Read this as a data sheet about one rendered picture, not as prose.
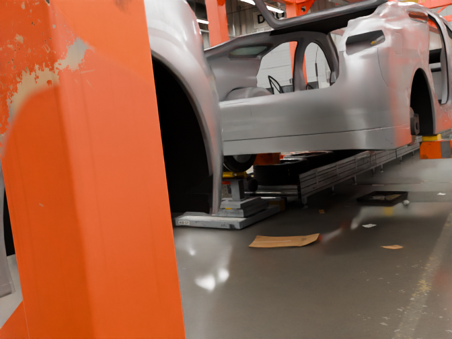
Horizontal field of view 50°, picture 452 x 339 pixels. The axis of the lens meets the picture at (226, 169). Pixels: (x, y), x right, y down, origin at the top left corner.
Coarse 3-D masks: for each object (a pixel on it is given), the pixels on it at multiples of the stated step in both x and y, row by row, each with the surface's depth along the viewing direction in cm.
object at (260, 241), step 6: (318, 234) 405; (258, 240) 416; (264, 240) 414; (270, 240) 412; (276, 240) 410; (282, 240) 408; (288, 240) 406; (294, 240) 403; (300, 240) 401; (306, 240) 398; (312, 240) 392; (252, 246) 398; (258, 246) 397; (264, 246) 396; (270, 246) 394; (276, 246) 392; (282, 246) 390; (300, 246) 386
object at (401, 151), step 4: (444, 132) 1098; (448, 132) 1134; (416, 136) 910; (420, 136) 934; (444, 136) 1098; (448, 136) 1138; (416, 140) 910; (420, 140) 933; (416, 144) 909; (400, 148) 826; (404, 148) 845; (408, 148) 865; (412, 148) 886; (416, 148) 908; (396, 152) 807; (400, 152) 825; (404, 152) 848; (408, 152) 864; (412, 152) 888; (396, 156) 807; (400, 156) 825; (412, 156) 891; (400, 160) 828
